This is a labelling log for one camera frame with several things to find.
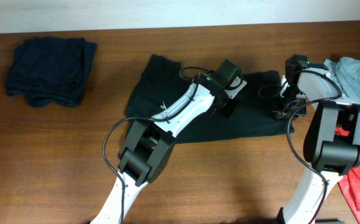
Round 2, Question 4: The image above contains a black Nike t-shirt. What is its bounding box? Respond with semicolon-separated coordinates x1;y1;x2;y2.
124;54;295;144

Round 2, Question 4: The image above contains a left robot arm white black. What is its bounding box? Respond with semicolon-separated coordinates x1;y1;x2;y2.
89;60;247;224

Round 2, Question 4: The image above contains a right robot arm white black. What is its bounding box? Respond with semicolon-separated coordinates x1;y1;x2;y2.
272;54;360;223

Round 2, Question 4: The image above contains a folded navy blue garment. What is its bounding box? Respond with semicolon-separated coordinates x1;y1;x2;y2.
4;37;98;108

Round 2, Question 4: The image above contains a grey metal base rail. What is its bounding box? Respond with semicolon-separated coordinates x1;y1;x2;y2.
315;220;345;224

